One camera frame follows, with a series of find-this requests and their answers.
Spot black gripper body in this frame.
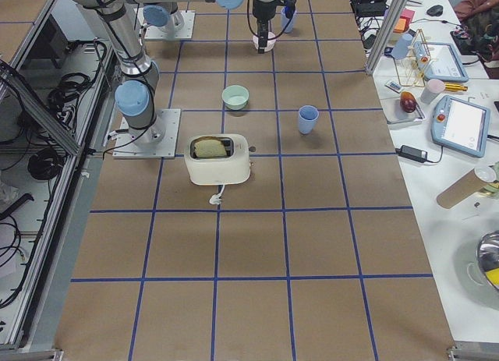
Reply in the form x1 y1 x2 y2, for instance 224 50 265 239
253 0 279 22

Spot light blue plastic cup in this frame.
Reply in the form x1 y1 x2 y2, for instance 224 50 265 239
298 105 319 135

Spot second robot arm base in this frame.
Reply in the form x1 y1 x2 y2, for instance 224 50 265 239
143 2 185 32

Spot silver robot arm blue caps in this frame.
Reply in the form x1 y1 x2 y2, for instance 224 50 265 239
72 0 293 150

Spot pink bowl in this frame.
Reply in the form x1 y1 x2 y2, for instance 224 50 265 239
253 31 276 52

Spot light blue far cup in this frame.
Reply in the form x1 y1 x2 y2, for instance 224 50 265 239
280 7 297 34

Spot mint green bowl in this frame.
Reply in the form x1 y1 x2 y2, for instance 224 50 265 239
221 85 250 110

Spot black electronics box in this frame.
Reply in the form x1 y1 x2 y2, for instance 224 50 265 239
349 0 388 18

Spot bread slice in toaster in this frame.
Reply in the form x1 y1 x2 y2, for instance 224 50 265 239
194 138 227 158

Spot blue cup on rack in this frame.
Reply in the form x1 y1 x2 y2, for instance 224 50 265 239
391 34 412 60

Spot orange pink sticky notes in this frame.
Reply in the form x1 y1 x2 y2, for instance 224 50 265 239
393 9 415 34

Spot white toaster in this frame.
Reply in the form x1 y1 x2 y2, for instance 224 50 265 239
184 134 251 186

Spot red apple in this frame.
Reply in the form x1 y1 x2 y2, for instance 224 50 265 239
399 91 417 113

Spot black computer mouse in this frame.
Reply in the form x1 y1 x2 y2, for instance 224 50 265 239
426 5 444 17

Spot far teach pendant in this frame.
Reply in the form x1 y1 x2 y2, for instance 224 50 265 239
413 41 469 83

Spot teach pendant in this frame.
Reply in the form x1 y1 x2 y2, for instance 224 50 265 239
430 96 490 157
413 41 469 83

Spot white pink cup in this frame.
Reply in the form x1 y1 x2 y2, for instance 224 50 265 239
420 79 445 104

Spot black power adapter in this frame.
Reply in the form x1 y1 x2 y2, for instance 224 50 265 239
395 145 427 163

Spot gold metal cylinder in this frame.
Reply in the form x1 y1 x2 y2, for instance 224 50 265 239
444 82 468 92

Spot seated person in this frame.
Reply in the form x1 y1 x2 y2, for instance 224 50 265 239
451 0 498 67

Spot near teach pendant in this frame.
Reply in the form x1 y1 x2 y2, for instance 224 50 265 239
430 96 490 157

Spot cardboard tube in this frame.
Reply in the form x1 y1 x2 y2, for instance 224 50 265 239
436 166 497 209

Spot steel mixing bowl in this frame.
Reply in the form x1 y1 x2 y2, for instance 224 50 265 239
466 231 498 292

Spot aluminium frame post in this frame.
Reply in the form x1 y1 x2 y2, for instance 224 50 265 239
365 0 408 75

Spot gold wire rack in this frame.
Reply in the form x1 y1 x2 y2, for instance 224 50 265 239
395 29 432 88

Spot white toaster cord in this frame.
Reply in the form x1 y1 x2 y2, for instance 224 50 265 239
209 184 226 206

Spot black cable bundle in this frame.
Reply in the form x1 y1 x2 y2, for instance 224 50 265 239
46 39 110 122

